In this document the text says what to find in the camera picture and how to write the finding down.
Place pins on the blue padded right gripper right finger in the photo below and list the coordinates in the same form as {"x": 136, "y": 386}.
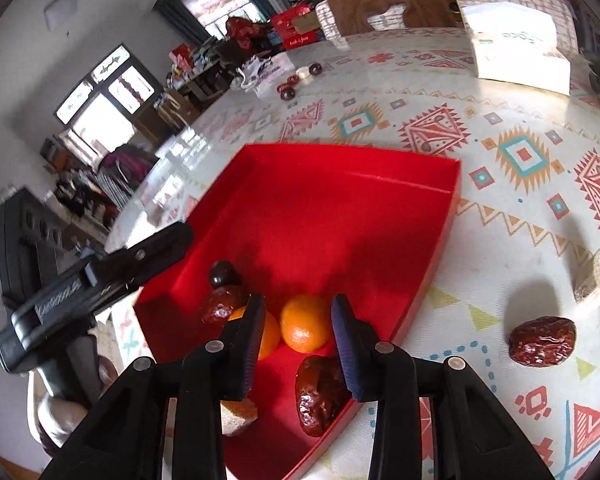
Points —
{"x": 473, "y": 436}

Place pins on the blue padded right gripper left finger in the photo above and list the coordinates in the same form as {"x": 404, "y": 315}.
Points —
{"x": 122, "y": 437}

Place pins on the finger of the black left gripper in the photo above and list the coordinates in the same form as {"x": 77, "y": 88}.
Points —
{"x": 150, "y": 252}

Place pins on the dark red jujube date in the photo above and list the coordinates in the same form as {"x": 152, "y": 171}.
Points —
{"x": 320, "y": 393}

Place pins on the large orange tangerine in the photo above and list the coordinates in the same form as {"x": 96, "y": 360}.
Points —
{"x": 305, "y": 323}

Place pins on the dark round chestnut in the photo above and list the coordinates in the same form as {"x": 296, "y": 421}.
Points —
{"x": 223, "y": 274}

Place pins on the white root piece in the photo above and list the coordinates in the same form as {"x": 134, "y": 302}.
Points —
{"x": 237, "y": 416}

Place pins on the red jujube on table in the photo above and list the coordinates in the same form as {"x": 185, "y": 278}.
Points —
{"x": 542, "y": 342}

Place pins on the orange tangerine in box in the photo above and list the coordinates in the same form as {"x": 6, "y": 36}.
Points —
{"x": 271, "y": 335}

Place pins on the red shallow box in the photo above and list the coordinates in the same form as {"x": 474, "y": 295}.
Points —
{"x": 310, "y": 219}

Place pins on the red gift box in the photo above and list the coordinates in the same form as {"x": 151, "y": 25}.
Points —
{"x": 297, "y": 26}

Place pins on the white tissue box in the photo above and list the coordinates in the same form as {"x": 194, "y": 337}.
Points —
{"x": 516, "y": 44}

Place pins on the brown covered chair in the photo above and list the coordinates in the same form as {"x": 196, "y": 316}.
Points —
{"x": 342, "y": 18}

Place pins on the patterned chair back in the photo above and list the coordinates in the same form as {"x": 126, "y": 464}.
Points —
{"x": 515, "y": 2}

